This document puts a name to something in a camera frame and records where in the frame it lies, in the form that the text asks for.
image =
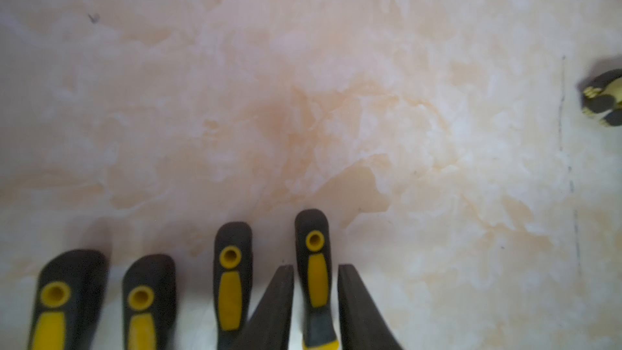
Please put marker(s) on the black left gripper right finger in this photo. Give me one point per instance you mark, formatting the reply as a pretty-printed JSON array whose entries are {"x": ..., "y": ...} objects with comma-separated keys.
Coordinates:
[{"x": 361, "y": 323}]

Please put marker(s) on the green camouflage keychain toy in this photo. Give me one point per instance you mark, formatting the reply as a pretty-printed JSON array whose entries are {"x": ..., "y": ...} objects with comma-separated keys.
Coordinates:
[{"x": 603, "y": 95}]

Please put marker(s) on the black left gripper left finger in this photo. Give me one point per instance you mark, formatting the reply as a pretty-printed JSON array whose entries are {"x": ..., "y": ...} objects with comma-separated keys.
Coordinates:
[{"x": 269, "y": 327}]

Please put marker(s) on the black yellow file tool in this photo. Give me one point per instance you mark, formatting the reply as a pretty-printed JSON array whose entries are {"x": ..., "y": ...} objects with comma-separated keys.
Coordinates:
[{"x": 68, "y": 300}]

